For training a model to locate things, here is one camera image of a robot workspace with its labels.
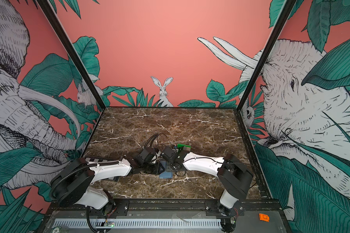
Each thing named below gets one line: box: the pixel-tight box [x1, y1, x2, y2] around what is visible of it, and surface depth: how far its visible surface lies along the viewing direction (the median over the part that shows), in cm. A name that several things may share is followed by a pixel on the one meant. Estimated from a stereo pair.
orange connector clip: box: [258, 213, 270, 223], surface depth 72 cm
